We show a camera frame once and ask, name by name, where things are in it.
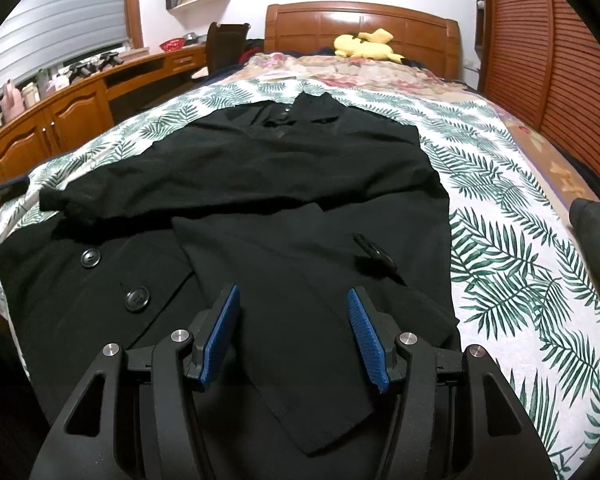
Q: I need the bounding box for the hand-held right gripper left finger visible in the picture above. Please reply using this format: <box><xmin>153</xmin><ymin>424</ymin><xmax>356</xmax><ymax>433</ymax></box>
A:
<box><xmin>30</xmin><ymin>284</ymin><xmax>242</xmax><ymax>480</ymax></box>

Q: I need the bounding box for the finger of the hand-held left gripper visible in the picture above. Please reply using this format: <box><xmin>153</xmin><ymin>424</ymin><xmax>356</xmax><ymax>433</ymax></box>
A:
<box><xmin>0</xmin><ymin>176</ymin><xmax>30</xmax><ymax>215</ymax></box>

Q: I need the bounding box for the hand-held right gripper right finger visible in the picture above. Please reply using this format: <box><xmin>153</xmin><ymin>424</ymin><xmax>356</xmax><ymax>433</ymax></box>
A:
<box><xmin>346</xmin><ymin>286</ymin><xmax>556</xmax><ymax>480</ymax></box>

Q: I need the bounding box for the black button coat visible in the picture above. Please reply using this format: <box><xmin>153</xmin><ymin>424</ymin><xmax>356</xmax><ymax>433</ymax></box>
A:
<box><xmin>0</xmin><ymin>92</ymin><xmax>461</xmax><ymax>480</ymax></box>

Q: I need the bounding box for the wooden desk cabinet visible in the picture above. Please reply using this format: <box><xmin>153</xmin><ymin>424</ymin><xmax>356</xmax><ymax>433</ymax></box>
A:
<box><xmin>0</xmin><ymin>42</ymin><xmax>211</xmax><ymax>196</ymax></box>

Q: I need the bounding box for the leaf-print bed sheet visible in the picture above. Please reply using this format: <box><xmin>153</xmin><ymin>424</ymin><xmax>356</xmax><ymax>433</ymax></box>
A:
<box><xmin>0</xmin><ymin>77</ymin><xmax>600</xmax><ymax>480</ymax></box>

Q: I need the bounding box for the grey window blind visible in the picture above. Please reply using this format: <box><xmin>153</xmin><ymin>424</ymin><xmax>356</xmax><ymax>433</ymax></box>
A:
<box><xmin>0</xmin><ymin>0</ymin><xmax>131</xmax><ymax>106</ymax></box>

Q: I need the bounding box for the grey folded cloth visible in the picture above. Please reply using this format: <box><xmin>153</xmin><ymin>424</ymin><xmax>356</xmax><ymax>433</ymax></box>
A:
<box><xmin>569</xmin><ymin>197</ymin><xmax>600</xmax><ymax>246</ymax></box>

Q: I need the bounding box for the floral blanket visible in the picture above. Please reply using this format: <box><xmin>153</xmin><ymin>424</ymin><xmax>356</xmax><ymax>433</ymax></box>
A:
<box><xmin>242</xmin><ymin>52</ymin><xmax>596</xmax><ymax>201</ymax></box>

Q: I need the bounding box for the dark wooden chair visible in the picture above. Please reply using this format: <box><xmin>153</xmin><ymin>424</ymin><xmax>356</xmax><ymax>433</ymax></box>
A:
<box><xmin>206</xmin><ymin>21</ymin><xmax>251</xmax><ymax>73</ymax></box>

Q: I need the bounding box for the yellow plush toy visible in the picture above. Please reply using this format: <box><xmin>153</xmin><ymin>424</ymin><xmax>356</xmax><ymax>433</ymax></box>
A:
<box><xmin>333</xmin><ymin>28</ymin><xmax>406</xmax><ymax>63</ymax></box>

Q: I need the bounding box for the wooden bed headboard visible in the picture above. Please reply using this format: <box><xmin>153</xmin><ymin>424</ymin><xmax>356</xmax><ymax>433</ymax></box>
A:
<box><xmin>265</xmin><ymin>2</ymin><xmax>462</xmax><ymax>83</ymax></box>

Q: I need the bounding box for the wooden louvred wardrobe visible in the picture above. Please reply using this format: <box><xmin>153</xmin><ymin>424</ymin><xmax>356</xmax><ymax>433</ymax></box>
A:
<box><xmin>472</xmin><ymin>0</ymin><xmax>600</xmax><ymax>186</ymax></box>

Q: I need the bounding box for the wooden window frame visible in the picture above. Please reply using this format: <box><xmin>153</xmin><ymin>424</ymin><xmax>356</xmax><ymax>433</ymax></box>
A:
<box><xmin>124</xmin><ymin>0</ymin><xmax>146</xmax><ymax>53</ymax></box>

